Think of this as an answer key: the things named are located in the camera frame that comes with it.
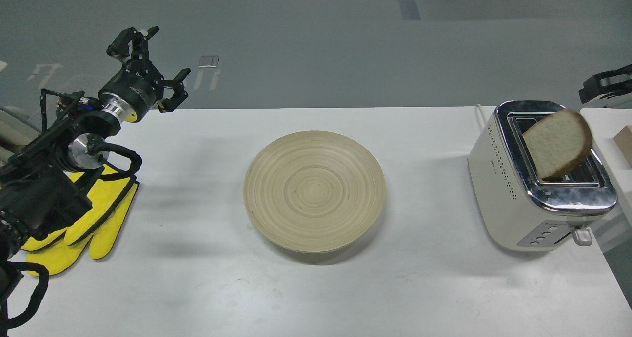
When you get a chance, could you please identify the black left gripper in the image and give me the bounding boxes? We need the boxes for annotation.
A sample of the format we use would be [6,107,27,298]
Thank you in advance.
[99,26,191,123]

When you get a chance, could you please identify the slice of brown bread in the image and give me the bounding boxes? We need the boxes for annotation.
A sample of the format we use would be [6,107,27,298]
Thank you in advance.
[523,109,593,181]

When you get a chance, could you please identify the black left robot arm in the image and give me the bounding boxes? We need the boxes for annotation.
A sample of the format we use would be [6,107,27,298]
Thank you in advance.
[1,26,191,337]

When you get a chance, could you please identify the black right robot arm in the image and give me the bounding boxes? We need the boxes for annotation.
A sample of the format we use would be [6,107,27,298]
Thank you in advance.
[578,64,632,107]

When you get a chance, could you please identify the cream and chrome toaster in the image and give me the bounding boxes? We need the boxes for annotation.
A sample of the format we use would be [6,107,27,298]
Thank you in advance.
[468,101,618,252]

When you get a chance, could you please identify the grey floor socket plate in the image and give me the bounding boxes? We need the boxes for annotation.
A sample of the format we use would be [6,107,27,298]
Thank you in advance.
[197,55,220,69]

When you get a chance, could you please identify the yellow oven mitt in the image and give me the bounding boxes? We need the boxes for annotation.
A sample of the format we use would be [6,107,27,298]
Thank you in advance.
[22,177,140,276]

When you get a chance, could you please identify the round wooden plate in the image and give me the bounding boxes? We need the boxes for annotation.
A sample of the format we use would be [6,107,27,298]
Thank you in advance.
[243,130,387,254]

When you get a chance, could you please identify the white side table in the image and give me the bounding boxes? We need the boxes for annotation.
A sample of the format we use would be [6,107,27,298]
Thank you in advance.
[580,108,632,252]

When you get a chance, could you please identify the small wooden block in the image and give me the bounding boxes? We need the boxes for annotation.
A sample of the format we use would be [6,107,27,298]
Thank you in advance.
[613,125,632,168]

